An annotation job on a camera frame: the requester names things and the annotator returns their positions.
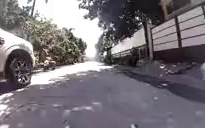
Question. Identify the large dark tree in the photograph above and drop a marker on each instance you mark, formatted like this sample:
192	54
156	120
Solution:
123	16

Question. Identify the dirt verge with debris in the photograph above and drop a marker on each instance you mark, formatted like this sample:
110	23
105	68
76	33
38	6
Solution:
170	71

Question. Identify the white car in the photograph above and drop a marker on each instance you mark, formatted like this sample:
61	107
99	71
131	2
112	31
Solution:
3	50

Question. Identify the pale slatted fence wall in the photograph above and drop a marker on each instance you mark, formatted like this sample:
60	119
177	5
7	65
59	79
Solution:
190	30

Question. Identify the row of bushes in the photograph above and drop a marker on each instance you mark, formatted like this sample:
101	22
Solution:
53	43

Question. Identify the grey concrete road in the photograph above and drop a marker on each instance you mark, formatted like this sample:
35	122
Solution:
100	100

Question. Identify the robot's own part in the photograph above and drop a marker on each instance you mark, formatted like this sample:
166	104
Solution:
133	126

